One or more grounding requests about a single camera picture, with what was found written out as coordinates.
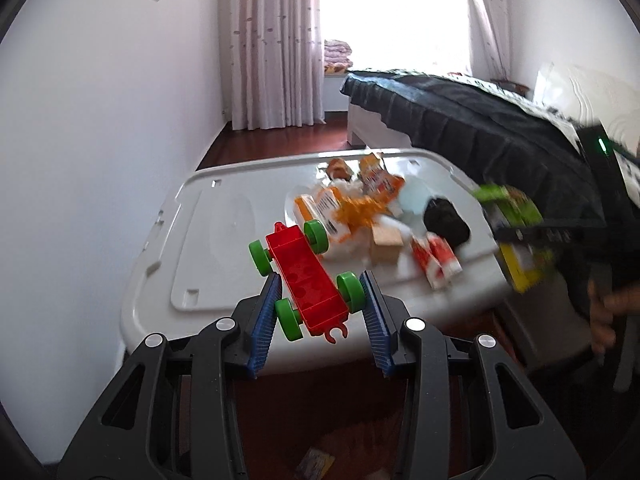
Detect folded pink quilts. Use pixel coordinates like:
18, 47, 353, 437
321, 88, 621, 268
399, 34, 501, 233
323, 38, 354, 76

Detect white quilted headboard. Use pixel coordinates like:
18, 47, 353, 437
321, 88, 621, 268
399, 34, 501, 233
532, 62, 640, 161

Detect light blue face mask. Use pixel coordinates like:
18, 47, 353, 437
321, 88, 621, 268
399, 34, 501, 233
399, 182, 437, 222

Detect orange plastic mesh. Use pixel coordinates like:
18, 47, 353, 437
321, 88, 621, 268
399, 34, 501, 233
334, 194, 397, 235

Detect golden bread snack packet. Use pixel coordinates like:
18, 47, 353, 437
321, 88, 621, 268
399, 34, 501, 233
327, 158, 354, 181

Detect red toy car green wheels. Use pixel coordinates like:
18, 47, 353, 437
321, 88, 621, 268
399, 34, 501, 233
248, 219, 365, 345

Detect yellow packet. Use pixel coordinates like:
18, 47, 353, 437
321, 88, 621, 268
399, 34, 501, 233
293, 447, 336, 480

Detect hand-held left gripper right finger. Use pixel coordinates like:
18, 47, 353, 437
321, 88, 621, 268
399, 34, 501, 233
359, 270, 586, 480

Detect red white sachet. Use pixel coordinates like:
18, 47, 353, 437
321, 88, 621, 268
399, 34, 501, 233
429, 233, 464, 281
410, 237, 445, 291

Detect person's right hand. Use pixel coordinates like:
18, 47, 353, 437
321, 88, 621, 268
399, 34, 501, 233
587, 282, 640, 357

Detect white plastic storage bin lid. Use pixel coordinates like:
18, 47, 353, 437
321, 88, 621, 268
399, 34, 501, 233
120, 147, 516, 376

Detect green yellow cardboard box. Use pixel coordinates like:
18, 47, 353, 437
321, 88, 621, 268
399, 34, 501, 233
474, 183, 558, 294

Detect black crumpled plastic bag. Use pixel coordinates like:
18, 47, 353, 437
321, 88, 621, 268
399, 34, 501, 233
423, 197, 472, 249

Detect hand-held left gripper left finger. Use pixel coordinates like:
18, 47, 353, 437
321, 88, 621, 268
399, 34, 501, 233
57, 274, 282, 480

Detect tan wooden block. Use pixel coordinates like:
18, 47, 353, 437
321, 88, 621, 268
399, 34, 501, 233
370, 222, 404, 266

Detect pink dotted curtain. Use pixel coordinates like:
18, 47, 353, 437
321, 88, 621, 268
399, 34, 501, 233
226, 0, 327, 132
459, 0, 514, 81

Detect white bed frame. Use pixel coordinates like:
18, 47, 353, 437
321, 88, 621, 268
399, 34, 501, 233
347, 99, 417, 149

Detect crumpled orange packet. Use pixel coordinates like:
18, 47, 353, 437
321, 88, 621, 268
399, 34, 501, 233
358, 153, 406, 202

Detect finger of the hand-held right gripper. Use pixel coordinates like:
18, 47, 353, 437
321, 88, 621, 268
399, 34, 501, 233
492, 220, 606, 251

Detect bed with dark cover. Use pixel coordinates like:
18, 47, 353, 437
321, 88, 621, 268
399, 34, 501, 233
340, 72, 608, 281

